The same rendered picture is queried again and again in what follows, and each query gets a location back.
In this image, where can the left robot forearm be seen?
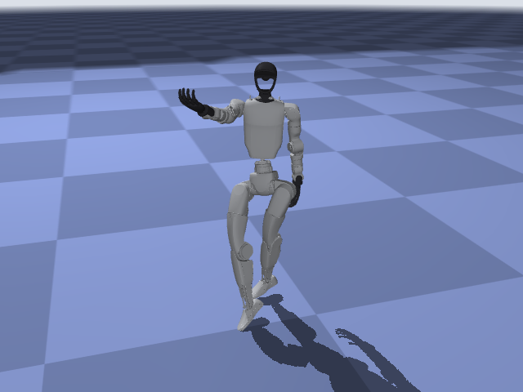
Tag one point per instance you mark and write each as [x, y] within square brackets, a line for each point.
[296, 163]

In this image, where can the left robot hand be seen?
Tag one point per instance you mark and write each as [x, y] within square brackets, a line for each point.
[298, 183]

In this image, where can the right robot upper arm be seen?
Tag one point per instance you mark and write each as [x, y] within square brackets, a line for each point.
[235, 109]

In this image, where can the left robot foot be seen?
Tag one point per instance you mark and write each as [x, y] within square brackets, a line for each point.
[261, 287]

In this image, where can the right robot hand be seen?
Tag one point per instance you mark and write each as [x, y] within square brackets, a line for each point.
[193, 104]

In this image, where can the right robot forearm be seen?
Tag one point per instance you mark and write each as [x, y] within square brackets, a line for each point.
[221, 115]

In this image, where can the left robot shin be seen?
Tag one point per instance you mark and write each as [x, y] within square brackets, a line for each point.
[269, 257]

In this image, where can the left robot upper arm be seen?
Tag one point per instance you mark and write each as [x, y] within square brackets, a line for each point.
[292, 113]

